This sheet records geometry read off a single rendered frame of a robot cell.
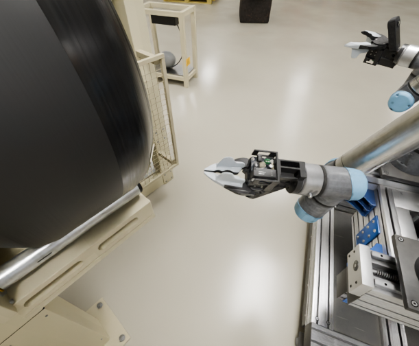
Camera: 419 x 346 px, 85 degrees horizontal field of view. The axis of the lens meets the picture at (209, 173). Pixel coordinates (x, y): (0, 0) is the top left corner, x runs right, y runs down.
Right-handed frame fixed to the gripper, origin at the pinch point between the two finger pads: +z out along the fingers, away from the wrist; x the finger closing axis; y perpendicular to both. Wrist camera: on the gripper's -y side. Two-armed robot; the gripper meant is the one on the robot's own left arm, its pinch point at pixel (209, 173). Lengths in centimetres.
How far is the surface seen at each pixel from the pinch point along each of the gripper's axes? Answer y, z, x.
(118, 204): -9.8, 21.5, 6.8
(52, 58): 29.4, 19.6, 1.8
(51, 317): -40, 43, 37
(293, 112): -144, -101, -144
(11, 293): -9.2, 38.4, 27.6
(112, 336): -91, 34, 53
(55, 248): -7.0, 31.6, 18.3
